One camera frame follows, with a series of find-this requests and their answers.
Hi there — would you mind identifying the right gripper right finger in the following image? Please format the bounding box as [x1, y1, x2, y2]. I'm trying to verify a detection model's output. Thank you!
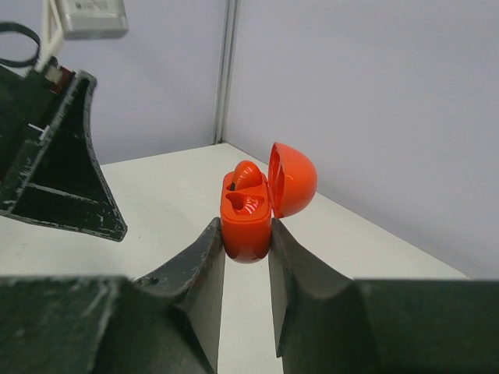
[268, 220, 498, 373]

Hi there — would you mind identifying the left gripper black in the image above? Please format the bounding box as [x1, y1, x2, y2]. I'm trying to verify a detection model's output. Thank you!
[1, 60, 128, 242]

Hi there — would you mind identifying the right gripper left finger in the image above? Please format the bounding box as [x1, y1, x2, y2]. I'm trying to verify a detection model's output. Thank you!
[1, 218, 225, 373]

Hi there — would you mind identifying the orange round case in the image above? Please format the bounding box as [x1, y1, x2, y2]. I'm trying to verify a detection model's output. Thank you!
[220, 142, 318, 263]

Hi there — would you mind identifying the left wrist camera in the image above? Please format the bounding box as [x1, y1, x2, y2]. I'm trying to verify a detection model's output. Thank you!
[34, 0, 129, 72]

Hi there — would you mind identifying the left aluminium frame post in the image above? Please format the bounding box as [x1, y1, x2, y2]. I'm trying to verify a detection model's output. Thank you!
[213, 0, 240, 144]

